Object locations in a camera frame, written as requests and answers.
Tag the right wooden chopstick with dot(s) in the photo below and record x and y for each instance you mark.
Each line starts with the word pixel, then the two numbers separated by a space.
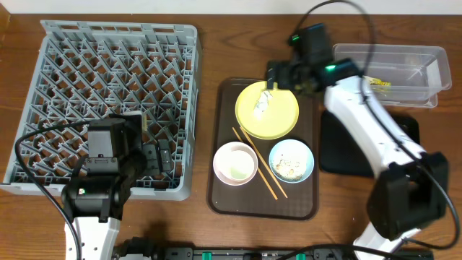
pixel 265 164

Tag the brown serving tray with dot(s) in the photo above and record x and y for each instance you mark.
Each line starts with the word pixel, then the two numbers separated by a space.
pixel 261 197

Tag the wooden chopstick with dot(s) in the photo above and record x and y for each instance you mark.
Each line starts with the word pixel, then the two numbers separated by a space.
pixel 253 155
pixel 265 164

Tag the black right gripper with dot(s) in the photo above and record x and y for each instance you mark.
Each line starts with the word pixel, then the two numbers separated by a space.
pixel 273 74

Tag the black plastic tray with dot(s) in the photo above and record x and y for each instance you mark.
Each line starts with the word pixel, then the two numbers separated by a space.
pixel 341 154

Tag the green yellow snack wrapper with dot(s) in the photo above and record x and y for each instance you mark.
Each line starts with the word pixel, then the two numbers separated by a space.
pixel 377 85

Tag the light blue bowl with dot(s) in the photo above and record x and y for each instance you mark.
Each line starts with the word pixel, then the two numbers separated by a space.
pixel 291 161

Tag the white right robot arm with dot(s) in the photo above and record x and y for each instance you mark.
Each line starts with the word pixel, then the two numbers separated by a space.
pixel 411 185

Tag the yellow plate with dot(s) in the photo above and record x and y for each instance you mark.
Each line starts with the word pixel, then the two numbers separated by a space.
pixel 278 120

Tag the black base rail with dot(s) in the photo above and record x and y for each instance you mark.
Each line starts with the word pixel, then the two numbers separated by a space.
pixel 252 253

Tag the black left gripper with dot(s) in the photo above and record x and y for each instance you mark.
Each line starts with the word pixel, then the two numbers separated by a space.
pixel 163 156

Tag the white napkin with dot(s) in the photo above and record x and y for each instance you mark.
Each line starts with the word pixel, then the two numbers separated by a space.
pixel 262 104

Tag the pink white bowl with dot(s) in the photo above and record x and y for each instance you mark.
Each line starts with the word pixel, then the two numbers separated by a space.
pixel 233 165

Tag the left wooden chopstick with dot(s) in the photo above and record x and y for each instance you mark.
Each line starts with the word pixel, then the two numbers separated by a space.
pixel 253 155

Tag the clear plastic bin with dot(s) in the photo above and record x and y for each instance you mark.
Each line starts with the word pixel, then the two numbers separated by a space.
pixel 413 74

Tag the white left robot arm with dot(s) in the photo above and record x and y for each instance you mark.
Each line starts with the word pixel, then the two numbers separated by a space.
pixel 101 184

